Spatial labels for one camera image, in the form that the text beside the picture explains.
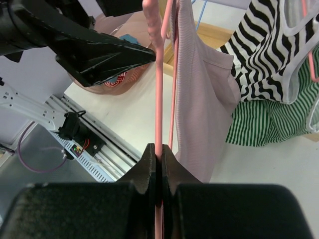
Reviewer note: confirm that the black white striped tank top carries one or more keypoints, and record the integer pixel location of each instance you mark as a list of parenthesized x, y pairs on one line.
[(269, 46)]

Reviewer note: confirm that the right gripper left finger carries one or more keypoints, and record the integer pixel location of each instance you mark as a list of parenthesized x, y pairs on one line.
[(124, 209)]

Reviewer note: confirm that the red white striped tank top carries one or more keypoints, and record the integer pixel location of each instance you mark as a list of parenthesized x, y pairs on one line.
[(125, 78)]

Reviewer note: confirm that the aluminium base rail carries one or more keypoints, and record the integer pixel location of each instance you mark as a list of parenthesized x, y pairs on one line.
[(106, 157)]

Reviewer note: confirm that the mauve ribbed tank top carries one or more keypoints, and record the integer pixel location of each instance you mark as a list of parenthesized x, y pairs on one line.
[(206, 95)]

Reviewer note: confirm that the green white striped tank top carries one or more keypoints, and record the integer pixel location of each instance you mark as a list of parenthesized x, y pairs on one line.
[(262, 122)]

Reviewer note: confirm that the wooden clothes rack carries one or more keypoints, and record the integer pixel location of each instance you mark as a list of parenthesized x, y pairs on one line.
[(215, 37)]

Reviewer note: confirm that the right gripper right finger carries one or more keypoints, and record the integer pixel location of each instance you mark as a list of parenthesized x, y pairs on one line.
[(196, 210)]

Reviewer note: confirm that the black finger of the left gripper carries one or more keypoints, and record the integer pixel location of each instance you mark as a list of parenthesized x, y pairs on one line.
[(90, 57)]

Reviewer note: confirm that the blue tank top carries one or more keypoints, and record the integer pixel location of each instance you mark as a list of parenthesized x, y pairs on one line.
[(129, 38)]

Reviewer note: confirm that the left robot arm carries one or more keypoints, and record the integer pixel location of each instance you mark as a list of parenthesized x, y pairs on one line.
[(38, 75)]

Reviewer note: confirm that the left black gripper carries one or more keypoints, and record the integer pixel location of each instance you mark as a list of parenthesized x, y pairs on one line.
[(16, 36)]

